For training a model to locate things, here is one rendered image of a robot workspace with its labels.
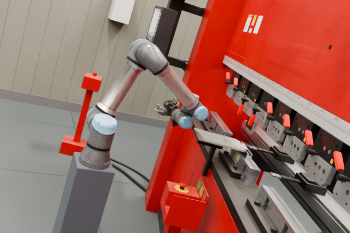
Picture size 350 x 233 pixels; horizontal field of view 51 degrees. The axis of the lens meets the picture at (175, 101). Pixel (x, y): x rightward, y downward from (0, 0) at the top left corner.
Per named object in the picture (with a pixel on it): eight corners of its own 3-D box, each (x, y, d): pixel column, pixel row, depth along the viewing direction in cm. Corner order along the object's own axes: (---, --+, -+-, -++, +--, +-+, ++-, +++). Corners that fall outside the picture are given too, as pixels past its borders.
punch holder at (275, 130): (265, 132, 173) (277, 99, 170) (281, 137, 175) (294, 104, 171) (277, 144, 159) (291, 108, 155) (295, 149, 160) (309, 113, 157)
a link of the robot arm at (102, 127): (88, 146, 171) (95, 119, 168) (85, 135, 183) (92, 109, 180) (113, 150, 176) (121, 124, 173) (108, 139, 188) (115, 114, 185)
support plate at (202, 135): (193, 129, 211) (194, 127, 210) (235, 140, 215) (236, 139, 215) (198, 140, 193) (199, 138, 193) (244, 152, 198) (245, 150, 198)
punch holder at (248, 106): (241, 109, 212) (251, 82, 208) (255, 113, 213) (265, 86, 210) (249, 117, 197) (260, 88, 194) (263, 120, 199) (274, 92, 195)
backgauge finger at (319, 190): (265, 171, 179) (269, 162, 178) (313, 183, 184) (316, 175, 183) (274, 183, 168) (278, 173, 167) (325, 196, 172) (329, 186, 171)
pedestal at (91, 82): (62, 145, 377) (83, 67, 360) (87, 151, 382) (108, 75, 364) (59, 152, 358) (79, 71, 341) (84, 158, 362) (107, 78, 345)
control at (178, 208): (159, 201, 187) (170, 169, 183) (189, 208, 190) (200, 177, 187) (163, 224, 168) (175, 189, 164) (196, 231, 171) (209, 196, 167)
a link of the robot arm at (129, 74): (83, 131, 181) (144, 37, 176) (80, 120, 194) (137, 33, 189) (104, 142, 186) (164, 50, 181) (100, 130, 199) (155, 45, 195)
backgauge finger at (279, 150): (245, 145, 213) (247, 137, 212) (285, 156, 218) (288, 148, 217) (251, 153, 202) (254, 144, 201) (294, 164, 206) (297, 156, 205)
